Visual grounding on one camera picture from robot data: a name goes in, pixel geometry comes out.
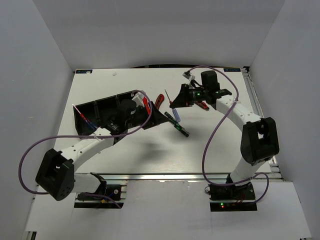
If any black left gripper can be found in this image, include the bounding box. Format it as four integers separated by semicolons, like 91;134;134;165
125;101;169;130

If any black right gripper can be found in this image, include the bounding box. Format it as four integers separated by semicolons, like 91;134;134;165
169;84;208;109

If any blue red screwdriver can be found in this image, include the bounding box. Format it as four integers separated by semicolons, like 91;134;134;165
164;89;181;123
72;104;97;130

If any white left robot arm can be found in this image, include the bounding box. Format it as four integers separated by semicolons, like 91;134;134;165
35;99;169;201

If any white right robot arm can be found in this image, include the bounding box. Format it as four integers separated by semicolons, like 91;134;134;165
169;69;280;200

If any green black precision screwdriver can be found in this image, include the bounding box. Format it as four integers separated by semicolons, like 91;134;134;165
168;119;184;131
174;124;190;138
164;111;177;123

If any red black utility knife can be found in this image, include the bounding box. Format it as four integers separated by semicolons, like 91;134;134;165
142;96;151;114

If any black three-compartment tray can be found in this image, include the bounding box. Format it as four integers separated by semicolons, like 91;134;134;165
73;91;133;136

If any blue label right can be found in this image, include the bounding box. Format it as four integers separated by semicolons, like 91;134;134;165
223;68;241;73

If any blue label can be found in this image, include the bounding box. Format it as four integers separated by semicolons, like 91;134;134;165
223;68;241;73
75;69;93;74

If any blue label left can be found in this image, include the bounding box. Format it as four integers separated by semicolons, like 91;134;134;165
75;69;93;74

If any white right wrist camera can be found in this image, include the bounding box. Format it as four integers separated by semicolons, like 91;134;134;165
182;71;196;88

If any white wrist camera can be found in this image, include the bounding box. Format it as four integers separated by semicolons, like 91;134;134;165
182;71;196;88
132;92;145;107

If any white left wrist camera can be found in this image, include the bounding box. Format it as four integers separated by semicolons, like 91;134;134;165
132;92;145;107

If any aluminium front rail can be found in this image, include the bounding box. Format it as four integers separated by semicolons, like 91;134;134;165
97;172;233;181

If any aluminium rail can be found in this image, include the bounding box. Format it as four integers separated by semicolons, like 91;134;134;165
97;172;233;181
240;66;285;181

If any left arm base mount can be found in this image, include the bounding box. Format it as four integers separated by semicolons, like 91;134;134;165
76;184;127;202

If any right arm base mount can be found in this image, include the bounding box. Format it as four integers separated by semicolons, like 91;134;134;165
204;183;258;212

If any aluminium right side rail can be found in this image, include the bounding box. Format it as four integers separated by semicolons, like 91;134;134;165
240;66;285;181

